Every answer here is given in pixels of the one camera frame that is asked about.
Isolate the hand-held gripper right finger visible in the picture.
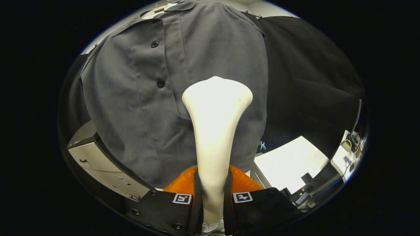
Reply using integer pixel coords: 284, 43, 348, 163
223, 165, 304, 235

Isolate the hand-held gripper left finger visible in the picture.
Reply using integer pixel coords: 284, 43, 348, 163
125, 165, 204, 235

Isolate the white garment steamer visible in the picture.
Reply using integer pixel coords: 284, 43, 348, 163
182, 76, 253, 225

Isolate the grey button shirt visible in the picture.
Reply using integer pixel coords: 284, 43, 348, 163
80, 0, 269, 189

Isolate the white low cabinet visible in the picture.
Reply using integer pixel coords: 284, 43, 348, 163
249, 136, 329, 194

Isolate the grey drawer cabinet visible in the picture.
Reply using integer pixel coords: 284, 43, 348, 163
67, 121, 155, 202

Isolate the white side desk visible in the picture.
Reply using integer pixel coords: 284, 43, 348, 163
331, 130, 366, 182

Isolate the dark computer monitor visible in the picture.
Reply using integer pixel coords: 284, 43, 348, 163
351, 99, 368, 138

